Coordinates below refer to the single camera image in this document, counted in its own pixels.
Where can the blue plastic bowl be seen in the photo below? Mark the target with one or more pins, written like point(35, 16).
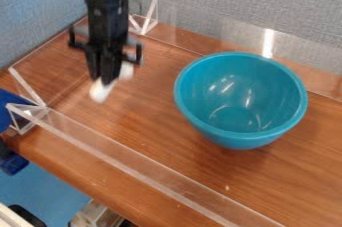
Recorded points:
point(241, 99)

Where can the clear plastic box below table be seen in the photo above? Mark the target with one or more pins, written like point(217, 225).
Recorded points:
point(96, 215)

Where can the clear acrylic barrier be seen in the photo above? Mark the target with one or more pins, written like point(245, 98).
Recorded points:
point(50, 71)
point(205, 32)
point(190, 193)

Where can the white brown plush mushroom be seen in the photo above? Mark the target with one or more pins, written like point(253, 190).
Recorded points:
point(100, 91)

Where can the black white object bottom left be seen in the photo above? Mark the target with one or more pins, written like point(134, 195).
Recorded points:
point(17, 216)

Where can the clear acrylic left barrier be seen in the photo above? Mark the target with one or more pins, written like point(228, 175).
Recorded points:
point(50, 71)

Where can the clear acrylic front barrier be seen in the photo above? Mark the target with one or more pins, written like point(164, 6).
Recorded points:
point(190, 193)

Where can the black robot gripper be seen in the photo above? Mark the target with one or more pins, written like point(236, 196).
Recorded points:
point(106, 36)

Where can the clear acrylic back barrier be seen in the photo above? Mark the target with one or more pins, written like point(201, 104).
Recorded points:
point(205, 32)

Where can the blue clamp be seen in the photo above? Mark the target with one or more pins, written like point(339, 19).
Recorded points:
point(13, 162)

